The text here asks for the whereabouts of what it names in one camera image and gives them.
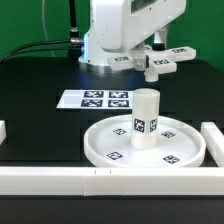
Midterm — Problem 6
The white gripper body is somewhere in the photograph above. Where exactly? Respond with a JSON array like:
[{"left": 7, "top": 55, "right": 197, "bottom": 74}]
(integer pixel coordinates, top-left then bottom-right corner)
[{"left": 92, "top": 0, "right": 186, "bottom": 52}]

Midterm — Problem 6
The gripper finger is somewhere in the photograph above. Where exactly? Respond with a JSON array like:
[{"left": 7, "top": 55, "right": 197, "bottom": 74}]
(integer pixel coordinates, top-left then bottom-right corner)
[
  {"left": 134, "top": 55, "right": 149, "bottom": 71},
  {"left": 152, "top": 26, "right": 168, "bottom": 51}
]

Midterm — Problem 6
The white cross-shaped table base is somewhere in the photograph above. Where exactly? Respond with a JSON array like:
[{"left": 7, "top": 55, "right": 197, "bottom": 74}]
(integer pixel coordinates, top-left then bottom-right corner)
[{"left": 108, "top": 45, "right": 196, "bottom": 82}]

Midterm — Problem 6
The white round table top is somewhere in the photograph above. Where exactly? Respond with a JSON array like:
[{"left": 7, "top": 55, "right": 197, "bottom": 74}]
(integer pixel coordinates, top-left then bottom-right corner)
[{"left": 84, "top": 114, "right": 206, "bottom": 168}]

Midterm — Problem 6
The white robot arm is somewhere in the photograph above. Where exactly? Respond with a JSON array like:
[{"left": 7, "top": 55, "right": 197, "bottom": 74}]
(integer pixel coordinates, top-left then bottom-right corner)
[{"left": 79, "top": 0, "right": 186, "bottom": 71}]

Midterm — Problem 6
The white marker sheet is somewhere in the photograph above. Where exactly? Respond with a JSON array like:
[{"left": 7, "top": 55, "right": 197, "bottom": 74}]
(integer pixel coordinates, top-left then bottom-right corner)
[{"left": 57, "top": 90, "right": 133, "bottom": 109}]

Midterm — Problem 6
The white right fence bar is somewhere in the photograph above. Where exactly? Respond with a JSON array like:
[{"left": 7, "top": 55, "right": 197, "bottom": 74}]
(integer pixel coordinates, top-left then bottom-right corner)
[{"left": 201, "top": 122, "right": 224, "bottom": 168}]

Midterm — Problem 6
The white fence bar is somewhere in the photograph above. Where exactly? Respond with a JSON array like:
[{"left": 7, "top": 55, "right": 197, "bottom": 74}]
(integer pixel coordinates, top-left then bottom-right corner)
[
  {"left": 0, "top": 167, "right": 224, "bottom": 196},
  {"left": 0, "top": 120, "right": 6, "bottom": 145},
  {"left": 201, "top": 122, "right": 224, "bottom": 168}
]

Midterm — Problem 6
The white left fence bar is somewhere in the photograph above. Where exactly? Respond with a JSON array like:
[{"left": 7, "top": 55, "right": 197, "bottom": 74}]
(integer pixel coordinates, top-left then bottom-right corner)
[{"left": 0, "top": 120, "right": 6, "bottom": 145}]

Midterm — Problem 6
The white front fence bar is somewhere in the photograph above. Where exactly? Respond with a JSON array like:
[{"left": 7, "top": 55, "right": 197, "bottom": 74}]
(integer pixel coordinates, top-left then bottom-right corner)
[{"left": 0, "top": 167, "right": 224, "bottom": 196}]

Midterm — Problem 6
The black cable bundle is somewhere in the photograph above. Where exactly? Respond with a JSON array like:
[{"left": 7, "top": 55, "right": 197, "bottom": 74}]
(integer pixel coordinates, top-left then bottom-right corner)
[{"left": 0, "top": 0, "right": 85, "bottom": 64}]

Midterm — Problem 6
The thin white cable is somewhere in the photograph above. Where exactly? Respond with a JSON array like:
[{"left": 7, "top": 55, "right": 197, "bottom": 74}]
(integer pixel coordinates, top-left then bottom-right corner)
[{"left": 41, "top": 0, "right": 55, "bottom": 58}]

